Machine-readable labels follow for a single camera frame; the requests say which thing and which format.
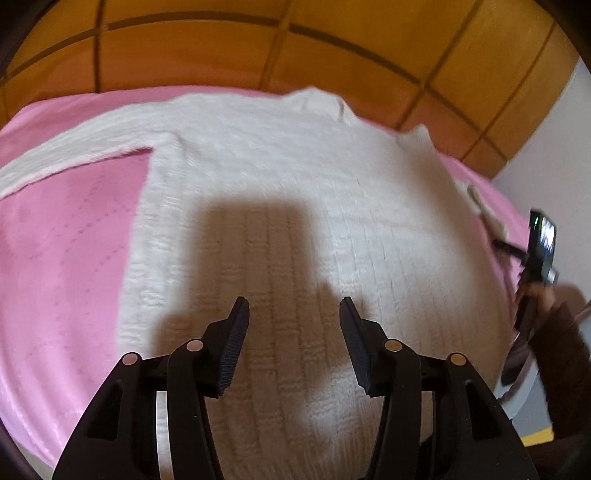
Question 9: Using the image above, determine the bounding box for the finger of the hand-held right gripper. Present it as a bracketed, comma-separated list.
[491, 237, 528, 260]

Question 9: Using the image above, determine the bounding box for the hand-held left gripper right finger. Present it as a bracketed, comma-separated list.
[339, 296, 539, 480]

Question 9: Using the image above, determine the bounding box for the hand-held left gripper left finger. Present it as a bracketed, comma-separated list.
[53, 296, 250, 480]

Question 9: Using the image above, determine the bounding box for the white knit sweater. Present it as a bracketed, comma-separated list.
[0, 85, 514, 480]

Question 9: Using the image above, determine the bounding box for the person's right forearm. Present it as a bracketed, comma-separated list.
[531, 285, 591, 446]

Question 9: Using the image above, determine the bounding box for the person's right hand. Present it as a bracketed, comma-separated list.
[521, 281, 563, 329]

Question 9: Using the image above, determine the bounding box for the pink blanket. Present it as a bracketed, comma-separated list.
[0, 90, 537, 468]

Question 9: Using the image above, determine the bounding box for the yellow object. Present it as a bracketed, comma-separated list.
[519, 425, 555, 446]

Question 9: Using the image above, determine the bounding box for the wooden panelled headboard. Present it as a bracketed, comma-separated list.
[0, 0, 581, 179]

